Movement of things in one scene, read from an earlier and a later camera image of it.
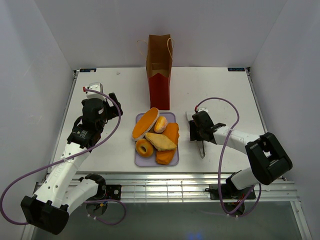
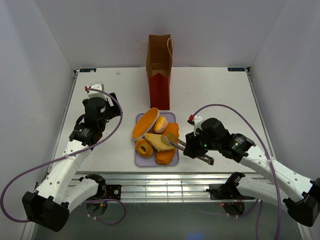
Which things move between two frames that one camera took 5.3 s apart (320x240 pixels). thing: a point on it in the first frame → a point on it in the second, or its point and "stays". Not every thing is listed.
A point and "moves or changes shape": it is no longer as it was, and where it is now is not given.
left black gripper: (113, 110) stays
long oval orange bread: (144, 123) stays
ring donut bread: (148, 145) stays
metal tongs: (203, 156) moves or changes shape
